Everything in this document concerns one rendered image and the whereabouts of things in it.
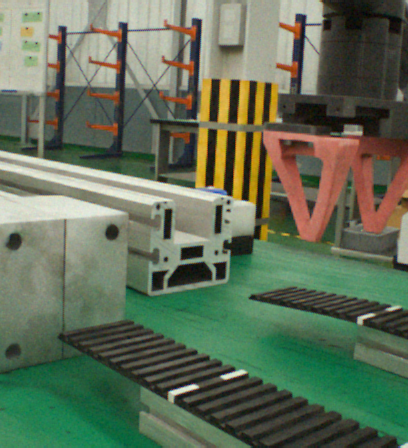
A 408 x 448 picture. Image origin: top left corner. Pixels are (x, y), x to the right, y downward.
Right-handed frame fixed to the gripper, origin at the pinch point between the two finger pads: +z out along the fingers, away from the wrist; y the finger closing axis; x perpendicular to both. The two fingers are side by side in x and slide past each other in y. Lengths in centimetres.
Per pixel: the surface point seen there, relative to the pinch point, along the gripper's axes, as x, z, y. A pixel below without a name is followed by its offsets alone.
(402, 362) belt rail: 6.9, 8.1, 1.5
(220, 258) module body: -16.9, 6.5, -4.4
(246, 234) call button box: -24.8, 6.6, -16.4
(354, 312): 2.8, 5.6, 1.7
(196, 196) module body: -19.4, 0.8, -3.1
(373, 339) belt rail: 4.5, 7.2, 1.5
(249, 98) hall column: -232, -13, -234
